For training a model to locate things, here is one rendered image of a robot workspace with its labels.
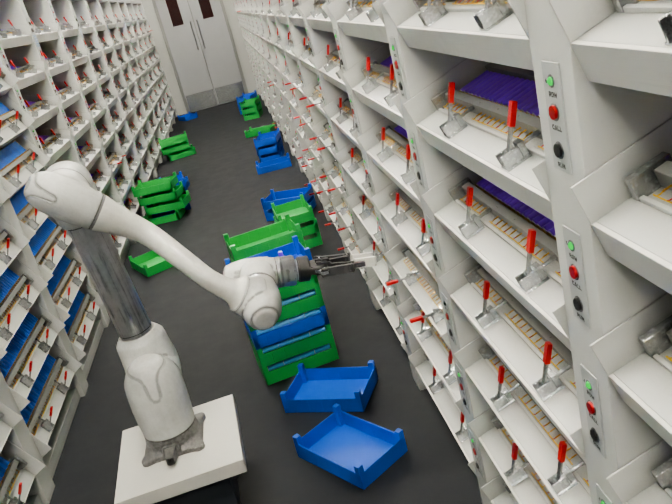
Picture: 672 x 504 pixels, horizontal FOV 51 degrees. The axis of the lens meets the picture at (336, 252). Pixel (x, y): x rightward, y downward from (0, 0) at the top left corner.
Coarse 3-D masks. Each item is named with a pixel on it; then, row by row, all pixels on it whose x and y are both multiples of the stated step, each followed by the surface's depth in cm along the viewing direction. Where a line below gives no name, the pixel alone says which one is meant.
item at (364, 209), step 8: (360, 192) 290; (352, 200) 291; (360, 200) 291; (368, 200) 285; (352, 208) 292; (360, 208) 286; (368, 208) 279; (360, 216) 274; (368, 216) 274; (368, 224) 267; (376, 224) 263; (376, 232) 250; (376, 240) 251
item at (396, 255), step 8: (392, 248) 225; (400, 248) 225; (408, 248) 224; (392, 256) 226; (400, 256) 226; (392, 264) 226; (400, 264) 224; (400, 272) 220; (408, 272) 216; (408, 288) 208; (416, 288) 205; (416, 296) 202; (424, 296) 199; (432, 296) 196; (424, 304) 195; (432, 304) 193; (440, 304) 190; (432, 320) 186; (440, 328) 181; (448, 344) 170
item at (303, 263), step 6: (300, 258) 204; (306, 258) 203; (300, 264) 202; (306, 264) 202; (312, 264) 205; (324, 264) 204; (300, 270) 202; (306, 270) 202; (312, 270) 202; (300, 276) 202; (306, 276) 203
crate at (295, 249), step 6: (294, 240) 277; (282, 246) 278; (288, 246) 279; (294, 246) 280; (300, 246) 276; (264, 252) 277; (270, 252) 277; (276, 252) 278; (288, 252) 280; (294, 252) 281; (300, 252) 280; (306, 252) 261; (228, 258) 272; (246, 258) 275; (294, 258) 277
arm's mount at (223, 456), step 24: (216, 408) 218; (216, 432) 206; (240, 432) 209; (120, 456) 206; (192, 456) 198; (216, 456) 195; (240, 456) 192; (120, 480) 195; (144, 480) 193; (168, 480) 190; (192, 480) 189; (216, 480) 191
